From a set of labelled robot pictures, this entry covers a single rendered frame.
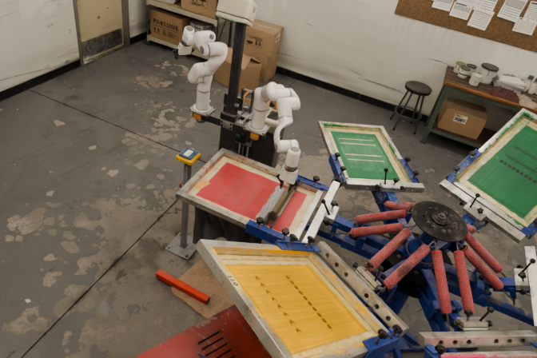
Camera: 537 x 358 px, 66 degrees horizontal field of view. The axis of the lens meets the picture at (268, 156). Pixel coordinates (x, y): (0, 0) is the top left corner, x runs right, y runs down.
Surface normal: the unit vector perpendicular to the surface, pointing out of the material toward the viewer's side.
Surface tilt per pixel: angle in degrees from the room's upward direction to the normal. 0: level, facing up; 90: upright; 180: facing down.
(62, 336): 0
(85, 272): 0
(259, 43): 90
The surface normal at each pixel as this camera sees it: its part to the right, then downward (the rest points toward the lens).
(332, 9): -0.40, 0.49
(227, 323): 0.15, -0.80
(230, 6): -0.24, 0.11
